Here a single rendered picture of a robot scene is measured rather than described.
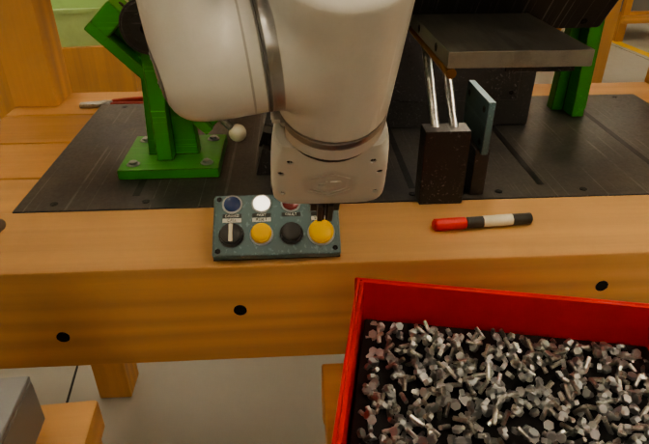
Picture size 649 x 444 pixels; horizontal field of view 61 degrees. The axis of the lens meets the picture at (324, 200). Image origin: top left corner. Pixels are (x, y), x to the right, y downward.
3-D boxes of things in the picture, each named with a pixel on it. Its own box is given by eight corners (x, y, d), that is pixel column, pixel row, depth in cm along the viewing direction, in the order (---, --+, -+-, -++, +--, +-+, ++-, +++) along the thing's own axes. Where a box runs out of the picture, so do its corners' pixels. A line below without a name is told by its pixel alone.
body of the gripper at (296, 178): (265, 154, 41) (272, 215, 51) (403, 152, 41) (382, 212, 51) (265, 72, 44) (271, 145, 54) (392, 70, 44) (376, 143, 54)
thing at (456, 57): (589, 76, 61) (596, 49, 59) (444, 79, 60) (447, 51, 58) (481, 8, 95) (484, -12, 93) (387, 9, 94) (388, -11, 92)
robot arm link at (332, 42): (276, 155, 38) (404, 131, 39) (264, 17, 26) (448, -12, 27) (254, 60, 41) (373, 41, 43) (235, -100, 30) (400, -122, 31)
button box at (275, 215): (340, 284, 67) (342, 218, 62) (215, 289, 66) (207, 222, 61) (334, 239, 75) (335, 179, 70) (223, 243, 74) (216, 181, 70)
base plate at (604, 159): (784, 201, 81) (791, 188, 80) (14, 224, 75) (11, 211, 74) (631, 102, 117) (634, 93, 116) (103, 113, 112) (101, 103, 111)
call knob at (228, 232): (242, 245, 64) (241, 241, 63) (219, 246, 64) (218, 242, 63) (242, 225, 65) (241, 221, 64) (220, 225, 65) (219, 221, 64)
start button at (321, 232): (333, 243, 65) (334, 240, 64) (309, 244, 64) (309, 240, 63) (332, 221, 66) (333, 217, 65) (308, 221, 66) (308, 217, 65)
